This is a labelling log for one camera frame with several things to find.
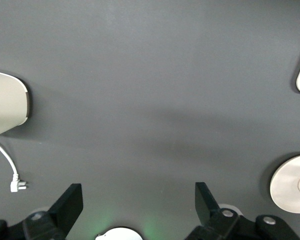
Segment cream white toaster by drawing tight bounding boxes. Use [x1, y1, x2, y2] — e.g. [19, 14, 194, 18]
[0, 69, 31, 140]

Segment white toaster power cable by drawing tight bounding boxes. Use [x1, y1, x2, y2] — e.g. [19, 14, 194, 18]
[0, 140, 31, 193]

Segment round cream plate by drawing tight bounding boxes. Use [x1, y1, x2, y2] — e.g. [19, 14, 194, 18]
[269, 153, 300, 214]

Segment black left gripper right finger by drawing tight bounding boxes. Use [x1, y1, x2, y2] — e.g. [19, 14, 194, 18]
[184, 181, 260, 240]

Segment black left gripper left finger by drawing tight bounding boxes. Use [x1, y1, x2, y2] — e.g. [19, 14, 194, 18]
[21, 183, 84, 240]

